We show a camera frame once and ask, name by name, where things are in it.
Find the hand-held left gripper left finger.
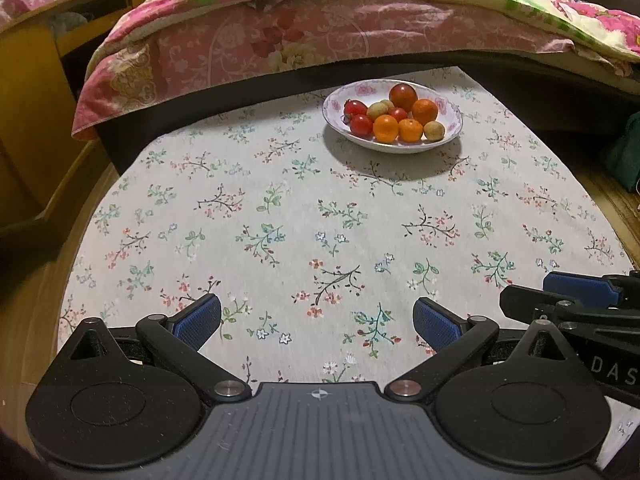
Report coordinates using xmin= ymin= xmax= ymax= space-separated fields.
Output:
xmin=57 ymin=294 xmax=253 ymax=403

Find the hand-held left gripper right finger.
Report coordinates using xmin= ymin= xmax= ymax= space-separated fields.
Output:
xmin=384 ymin=297 xmax=581 ymax=403

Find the large red tomato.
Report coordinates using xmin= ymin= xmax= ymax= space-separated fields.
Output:
xmin=389 ymin=83 xmax=419 ymax=111

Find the dark green bag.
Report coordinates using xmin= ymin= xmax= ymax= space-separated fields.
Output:
xmin=600 ymin=110 xmax=640 ymax=193

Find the floral print tablecloth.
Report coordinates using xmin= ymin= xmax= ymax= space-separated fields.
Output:
xmin=57 ymin=64 xmax=637 ymax=461

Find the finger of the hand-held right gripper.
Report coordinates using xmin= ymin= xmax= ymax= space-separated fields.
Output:
xmin=543 ymin=270 xmax=640 ymax=306
xmin=500 ymin=284 xmax=640 ymax=333

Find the white floral rim plate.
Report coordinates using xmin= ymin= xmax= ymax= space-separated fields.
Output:
xmin=322 ymin=79 xmax=464 ymax=153

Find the grey green cloth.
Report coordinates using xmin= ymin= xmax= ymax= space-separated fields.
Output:
xmin=47 ymin=10 xmax=93 ymax=38

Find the yellow wooden cabinet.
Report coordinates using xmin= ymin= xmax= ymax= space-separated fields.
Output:
xmin=0 ymin=0 xmax=156 ymax=251

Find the dark bed frame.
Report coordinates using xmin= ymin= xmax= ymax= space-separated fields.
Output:
xmin=97 ymin=50 xmax=640 ymax=176

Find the pink floral quilt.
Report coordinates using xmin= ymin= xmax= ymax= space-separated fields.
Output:
xmin=71 ymin=0 xmax=640 ymax=141

